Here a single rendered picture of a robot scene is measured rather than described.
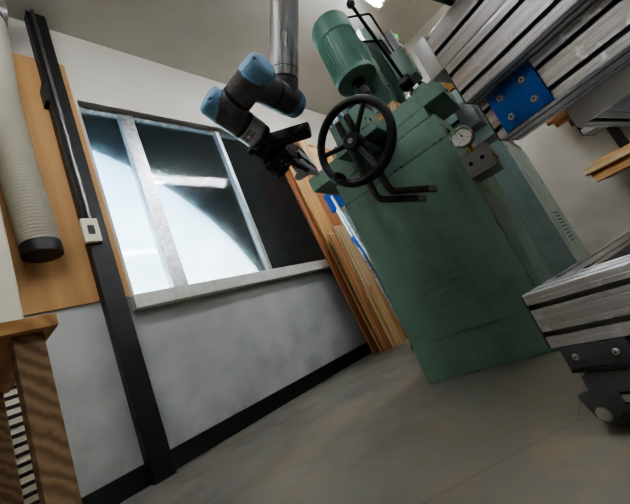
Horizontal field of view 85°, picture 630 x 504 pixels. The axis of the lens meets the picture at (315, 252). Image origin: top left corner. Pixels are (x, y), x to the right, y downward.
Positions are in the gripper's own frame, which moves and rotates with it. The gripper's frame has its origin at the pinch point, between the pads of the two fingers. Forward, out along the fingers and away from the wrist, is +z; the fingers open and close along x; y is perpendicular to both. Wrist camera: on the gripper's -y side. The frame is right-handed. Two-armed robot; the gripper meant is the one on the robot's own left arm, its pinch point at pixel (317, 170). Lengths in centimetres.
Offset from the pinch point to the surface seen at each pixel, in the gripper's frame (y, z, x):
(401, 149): -17.2, 26.5, -17.1
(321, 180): 15.9, 21.7, -28.2
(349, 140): -9.3, 6.8, -11.8
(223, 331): 128, 48, -15
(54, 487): 37, -33, 73
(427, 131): -27.2, 26.6, -16.0
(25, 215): 115, -60, -34
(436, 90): -36.2, 21.8, -23.6
